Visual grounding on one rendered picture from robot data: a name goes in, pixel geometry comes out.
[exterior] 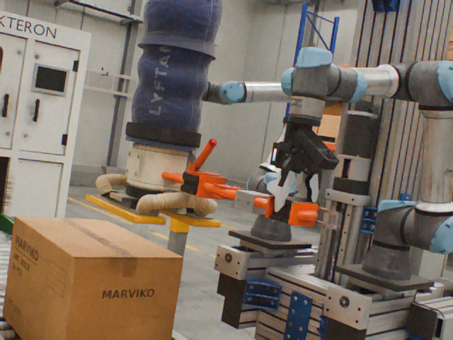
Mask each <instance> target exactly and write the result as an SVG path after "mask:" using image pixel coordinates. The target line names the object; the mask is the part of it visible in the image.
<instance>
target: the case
mask: <svg viewBox="0 0 453 340"><path fill-rule="evenodd" d="M183 262H184V257H182V256H180V255H179V254H176V253H174V252H172V251H170V250H168V249H166V248H164V247H162V246H159V245H157V244H155V243H153V242H150V241H149V240H147V239H144V238H142V237H140V236H139V235H138V234H135V233H133V232H131V231H128V230H126V229H124V228H122V227H120V226H118V225H116V224H113V223H111V222H109V221H107V220H93V219H76V218H59V217H26V216H15V221H14V226H13V236H12V241H11V250H10V256H9V262H8V271H7V277H6V279H7V282H6V292H5V298H4V307H3V312H2V316H3V317H4V318H5V320H6V321H7V322H8V323H9V324H10V325H11V326H12V328H13V329H14V330H15V332H16V333H17V334H18V335H19V337H20V338H22V340H171V339H172V333H173V325H174V321H175V315H176V308H177V302H178V294H179V288H180V280H181V275H182V270H183Z"/></svg>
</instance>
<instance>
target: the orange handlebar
mask: <svg viewBox="0 0 453 340"><path fill-rule="evenodd" d="M198 172H199V173H205V174H210V176H217V177H219V174H214V173H211V172H208V171H202V170H199V171H198ZM161 177H162V178H163V179H167V180H170V181H174V182H177V183H181V184H182V181H183V179H182V174H179V173H176V174H172V173H169V172H167V171H165V172H163V173H162V174H161ZM202 189H203V191H205V192H209V193H213V194H212V196H215V197H218V198H222V199H229V200H235V198H236V191H237V190H240V191H244V190H245V189H242V188H240V187H237V186H231V185H228V184H224V185H223V184H216V183H214V184H211V183H204V184H203V186H202ZM253 203H254V205H255V206H257V207H259V208H262V209H265V210H266V209H267V204H268V200H267V199H264V198H258V197H257V198H255V199H254V201H253ZM297 217H298V218H299V219H300V220H308V221H312V220H315V219H316V218H317V213H316V211H315V210H305V209H301V210H299V212H298V213H297Z"/></svg>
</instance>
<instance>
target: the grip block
mask: <svg viewBox="0 0 453 340"><path fill-rule="evenodd" d="M182 179H183V181H182V184H181V185H180V191H181V193H189V194H191V195H194V196H196V194H197V198H211V199H220V200H222V198H218V197H215V196H213V195H212V194H213V193H209V192H205V191H203V189H202V186H203V184H204V183H211V184H214V183H216V184H223V185H224V184H227V178H223V177H217V176H210V174H205V173H199V172H192V171H184V172H183V176H182Z"/></svg>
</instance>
